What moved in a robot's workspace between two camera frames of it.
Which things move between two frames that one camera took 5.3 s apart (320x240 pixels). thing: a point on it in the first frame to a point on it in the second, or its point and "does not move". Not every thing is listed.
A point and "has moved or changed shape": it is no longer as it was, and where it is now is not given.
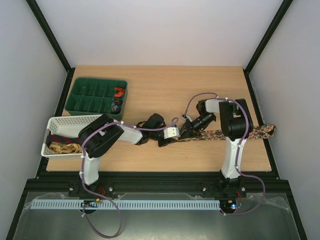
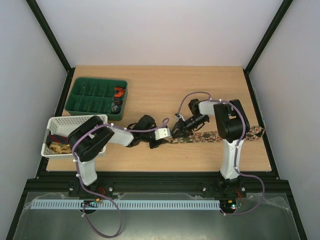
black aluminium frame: (156, 182) does not move
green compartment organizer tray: (87, 96) does not move
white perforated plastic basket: (69, 126) does not move
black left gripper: (169, 140) to (160, 141)
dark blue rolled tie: (116, 106) does not move
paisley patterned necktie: (255, 132) has moved or changed shape
